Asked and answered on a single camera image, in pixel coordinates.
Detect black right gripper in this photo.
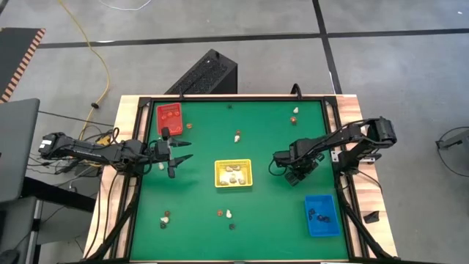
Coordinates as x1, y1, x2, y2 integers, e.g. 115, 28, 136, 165
273, 150, 325, 187

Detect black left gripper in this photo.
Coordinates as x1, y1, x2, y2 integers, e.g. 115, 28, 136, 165
153, 127, 194, 180

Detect red plastic basket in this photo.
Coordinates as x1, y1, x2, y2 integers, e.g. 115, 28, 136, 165
156, 102, 184, 136

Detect blue plastic basket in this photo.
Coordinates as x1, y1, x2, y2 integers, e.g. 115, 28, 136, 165
304, 194, 341, 238

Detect yellow plastic basket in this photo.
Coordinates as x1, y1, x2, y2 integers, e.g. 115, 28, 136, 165
214, 158, 254, 188

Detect black perforated metal box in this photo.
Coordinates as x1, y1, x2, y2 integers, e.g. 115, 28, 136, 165
164, 48, 238, 95

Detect black shelf board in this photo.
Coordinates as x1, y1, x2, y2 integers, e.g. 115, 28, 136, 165
21, 175, 97, 213

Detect grey flat panel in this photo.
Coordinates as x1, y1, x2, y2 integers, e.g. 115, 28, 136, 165
0, 98, 40, 203

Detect grey cart shelf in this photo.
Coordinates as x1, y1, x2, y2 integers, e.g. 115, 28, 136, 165
0, 196, 43, 264

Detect black mat orange striped edge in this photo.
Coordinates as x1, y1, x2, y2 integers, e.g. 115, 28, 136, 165
0, 27, 47, 103

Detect yellow power cable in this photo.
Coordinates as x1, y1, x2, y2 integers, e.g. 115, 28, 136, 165
57, 0, 111, 130

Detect thin black cable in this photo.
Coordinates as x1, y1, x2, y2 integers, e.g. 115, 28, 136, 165
38, 111, 114, 128

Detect white floor cable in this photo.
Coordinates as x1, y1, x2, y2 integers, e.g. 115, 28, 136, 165
98, 0, 153, 11

